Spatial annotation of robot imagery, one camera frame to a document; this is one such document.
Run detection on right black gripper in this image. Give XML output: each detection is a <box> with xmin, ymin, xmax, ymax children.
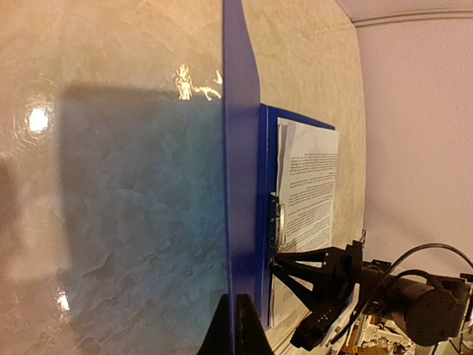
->
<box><xmin>271</xmin><ymin>240</ymin><xmax>372</xmax><ymax>312</ymax></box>

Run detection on printed paper sheet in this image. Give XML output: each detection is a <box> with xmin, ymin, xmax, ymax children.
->
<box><xmin>268</xmin><ymin>116</ymin><xmax>341</xmax><ymax>329</ymax></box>

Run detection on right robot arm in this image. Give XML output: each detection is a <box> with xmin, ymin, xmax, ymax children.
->
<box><xmin>271</xmin><ymin>241</ymin><xmax>472</xmax><ymax>351</ymax></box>

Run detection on right aluminium frame post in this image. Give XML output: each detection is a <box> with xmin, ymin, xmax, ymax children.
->
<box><xmin>347</xmin><ymin>1</ymin><xmax>472</xmax><ymax>28</ymax></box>

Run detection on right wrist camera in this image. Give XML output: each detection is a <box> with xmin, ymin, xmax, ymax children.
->
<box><xmin>290</xmin><ymin>283</ymin><xmax>360</xmax><ymax>351</ymax></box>

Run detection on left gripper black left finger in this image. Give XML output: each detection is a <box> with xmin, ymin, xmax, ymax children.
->
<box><xmin>197</xmin><ymin>294</ymin><xmax>233</xmax><ymax>355</ymax></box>

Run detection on blue plastic folder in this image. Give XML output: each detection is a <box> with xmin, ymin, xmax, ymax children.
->
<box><xmin>221</xmin><ymin>0</ymin><xmax>337</xmax><ymax>355</ymax></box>

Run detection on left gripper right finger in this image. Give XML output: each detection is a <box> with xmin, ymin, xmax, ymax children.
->
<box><xmin>235</xmin><ymin>294</ymin><xmax>274</xmax><ymax>355</ymax></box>

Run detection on metal folder clip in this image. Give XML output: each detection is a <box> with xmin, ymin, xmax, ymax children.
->
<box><xmin>267</xmin><ymin>192</ymin><xmax>287</xmax><ymax>266</ymax></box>

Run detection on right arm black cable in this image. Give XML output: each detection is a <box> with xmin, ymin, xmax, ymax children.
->
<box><xmin>328</xmin><ymin>242</ymin><xmax>473</xmax><ymax>343</ymax></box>

